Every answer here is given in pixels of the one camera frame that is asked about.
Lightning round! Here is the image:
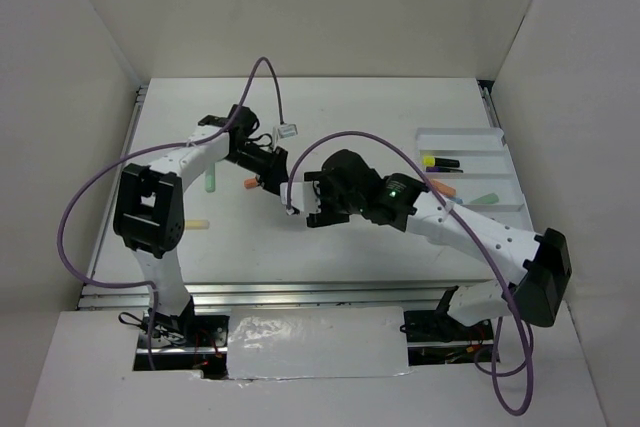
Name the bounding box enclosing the orange grey highlighter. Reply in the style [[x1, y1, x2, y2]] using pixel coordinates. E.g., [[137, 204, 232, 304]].
[[244, 178, 258, 189]]

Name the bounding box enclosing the pale green highlighter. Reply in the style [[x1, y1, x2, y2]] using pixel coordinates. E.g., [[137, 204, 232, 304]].
[[204, 163, 217, 193], [469, 192, 500, 205]]

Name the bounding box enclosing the yellow black highlighter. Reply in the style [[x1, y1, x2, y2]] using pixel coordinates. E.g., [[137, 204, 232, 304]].
[[422, 155, 460, 168]]

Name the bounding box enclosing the pale yellow highlighter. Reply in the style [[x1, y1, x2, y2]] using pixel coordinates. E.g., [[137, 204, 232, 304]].
[[184, 220, 210, 230]]

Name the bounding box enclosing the orange translucent highlighter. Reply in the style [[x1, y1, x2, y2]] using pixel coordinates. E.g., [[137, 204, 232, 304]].
[[430, 179, 457, 197]]

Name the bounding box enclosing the purple black highlighter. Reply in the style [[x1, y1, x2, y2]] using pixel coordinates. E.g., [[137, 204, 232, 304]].
[[425, 166, 464, 173]]

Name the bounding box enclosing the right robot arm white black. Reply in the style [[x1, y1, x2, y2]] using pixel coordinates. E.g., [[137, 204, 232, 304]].
[[304, 149, 572, 339]]

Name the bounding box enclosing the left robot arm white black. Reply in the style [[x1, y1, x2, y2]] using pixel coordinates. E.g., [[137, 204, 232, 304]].
[[114, 105, 288, 346]]

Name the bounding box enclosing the white compartment tray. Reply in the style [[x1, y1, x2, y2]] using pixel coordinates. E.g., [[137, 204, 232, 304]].
[[416, 127, 533, 230]]

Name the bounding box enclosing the white foil cover panel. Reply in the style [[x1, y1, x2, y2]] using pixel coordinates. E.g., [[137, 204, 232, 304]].
[[227, 306, 410, 380]]

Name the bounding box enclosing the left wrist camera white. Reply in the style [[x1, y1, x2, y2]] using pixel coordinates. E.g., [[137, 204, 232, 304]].
[[273, 123, 298, 141]]

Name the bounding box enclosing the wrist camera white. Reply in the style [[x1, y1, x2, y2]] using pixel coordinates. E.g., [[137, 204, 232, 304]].
[[280, 182, 320, 215], [273, 123, 298, 141]]

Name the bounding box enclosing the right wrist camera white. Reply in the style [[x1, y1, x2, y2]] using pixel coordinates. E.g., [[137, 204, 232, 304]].
[[280, 182, 320, 215]]

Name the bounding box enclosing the aluminium frame rail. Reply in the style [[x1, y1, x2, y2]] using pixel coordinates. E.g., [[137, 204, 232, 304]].
[[77, 281, 451, 311]]

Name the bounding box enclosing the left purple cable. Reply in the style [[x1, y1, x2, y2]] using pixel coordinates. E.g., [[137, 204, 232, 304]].
[[57, 56, 287, 371]]

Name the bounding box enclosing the purple cable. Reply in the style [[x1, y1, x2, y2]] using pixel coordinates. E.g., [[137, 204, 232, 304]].
[[287, 132, 534, 416], [57, 56, 287, 371]]

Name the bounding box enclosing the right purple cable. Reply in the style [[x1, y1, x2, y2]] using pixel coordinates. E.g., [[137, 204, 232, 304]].
[[287, 132, 534, 416]]

